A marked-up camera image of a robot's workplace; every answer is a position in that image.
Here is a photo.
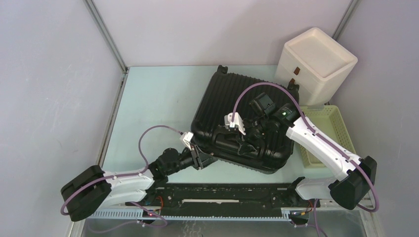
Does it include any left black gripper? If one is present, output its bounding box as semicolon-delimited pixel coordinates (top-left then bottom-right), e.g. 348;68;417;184
166;143;217;175

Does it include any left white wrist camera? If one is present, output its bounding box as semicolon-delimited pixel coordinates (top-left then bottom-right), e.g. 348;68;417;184
180;131;194;151

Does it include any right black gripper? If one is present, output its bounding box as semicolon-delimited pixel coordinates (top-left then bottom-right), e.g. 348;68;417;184
236;116;271;155

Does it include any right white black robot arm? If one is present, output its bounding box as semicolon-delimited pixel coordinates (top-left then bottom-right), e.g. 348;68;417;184
252;92;379;212

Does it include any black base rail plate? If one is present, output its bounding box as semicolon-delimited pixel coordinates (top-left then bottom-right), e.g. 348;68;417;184
126;182;328;220

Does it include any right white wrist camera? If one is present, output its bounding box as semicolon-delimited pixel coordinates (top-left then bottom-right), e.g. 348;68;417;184
224;112;246;135

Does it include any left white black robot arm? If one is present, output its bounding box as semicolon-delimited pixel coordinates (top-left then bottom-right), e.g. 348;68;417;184
60;148;217;222

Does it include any black ribbed hard-shell suitcase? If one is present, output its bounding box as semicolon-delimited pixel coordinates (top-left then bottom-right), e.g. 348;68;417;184
191;65;299;174

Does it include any white stacked drawer unit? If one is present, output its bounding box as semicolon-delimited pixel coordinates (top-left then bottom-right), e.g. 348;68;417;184
275;27;358;106

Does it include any pale yellow perforated basket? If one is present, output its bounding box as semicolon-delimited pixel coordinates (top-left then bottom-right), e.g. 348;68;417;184
296;104;357;169

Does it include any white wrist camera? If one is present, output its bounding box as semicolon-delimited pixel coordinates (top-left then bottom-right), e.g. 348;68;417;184
224;112;246;135
180;131;194;151

